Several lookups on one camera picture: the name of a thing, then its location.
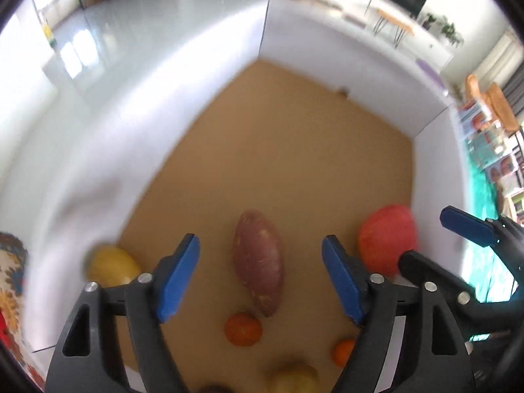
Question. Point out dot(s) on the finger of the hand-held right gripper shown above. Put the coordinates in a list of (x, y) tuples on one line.
[(415, 266), (466, 225)]

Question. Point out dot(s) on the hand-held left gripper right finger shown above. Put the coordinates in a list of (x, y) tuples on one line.
[(344, 282)]

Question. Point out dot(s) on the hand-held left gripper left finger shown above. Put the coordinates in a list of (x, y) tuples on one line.
[(178, 282)]

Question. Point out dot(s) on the large red tomato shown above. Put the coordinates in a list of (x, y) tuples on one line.
[(387, 239)]

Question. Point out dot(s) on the yellow mango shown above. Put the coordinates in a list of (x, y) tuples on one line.
[(112, 266)]

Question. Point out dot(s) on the small orange tangerine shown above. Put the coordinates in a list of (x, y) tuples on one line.
[(343, 353)]

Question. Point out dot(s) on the small red-orange tomato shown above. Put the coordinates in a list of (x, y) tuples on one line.
[(242, 329)]

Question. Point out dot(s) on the purple sweet potato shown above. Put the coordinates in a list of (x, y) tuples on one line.
[(258, 262)]

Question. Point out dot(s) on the yellow-green fruit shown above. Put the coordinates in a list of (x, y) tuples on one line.
[(292, 378)]

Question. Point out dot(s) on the brown lumpy fruit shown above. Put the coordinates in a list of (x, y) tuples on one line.
[(213, 389)]

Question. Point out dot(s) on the white cardboard box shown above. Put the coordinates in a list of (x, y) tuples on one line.
[(286, 151)]

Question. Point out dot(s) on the green patterned tablecloth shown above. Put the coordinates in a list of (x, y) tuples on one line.
[(481, 196)]

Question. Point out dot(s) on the red label tin can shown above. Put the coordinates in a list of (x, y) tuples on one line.
[(503, 172), (475, 120)]

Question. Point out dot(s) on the clear glass jar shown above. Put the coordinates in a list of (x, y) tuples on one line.
[(488, 144)]

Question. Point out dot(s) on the orange cloth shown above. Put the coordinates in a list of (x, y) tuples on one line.
[(495, 102)]

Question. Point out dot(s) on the purple mat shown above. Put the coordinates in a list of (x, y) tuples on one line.
[(430, 71)]

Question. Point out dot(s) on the floral patterned cloth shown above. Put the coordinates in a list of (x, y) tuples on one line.
[(10, 294)]

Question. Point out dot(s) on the green potted plant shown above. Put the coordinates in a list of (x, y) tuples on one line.
[(450, 33)]

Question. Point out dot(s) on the white television cabinet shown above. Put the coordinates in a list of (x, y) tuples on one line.
[(393, 35)]

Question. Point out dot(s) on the small potted plant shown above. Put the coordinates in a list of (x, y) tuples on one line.
[(428, 20)]

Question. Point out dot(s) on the wooden coffee table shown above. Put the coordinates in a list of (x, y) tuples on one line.
[(395, 18)]

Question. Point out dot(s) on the small yellow green object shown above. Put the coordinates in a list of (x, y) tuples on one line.
[(49, 35)]

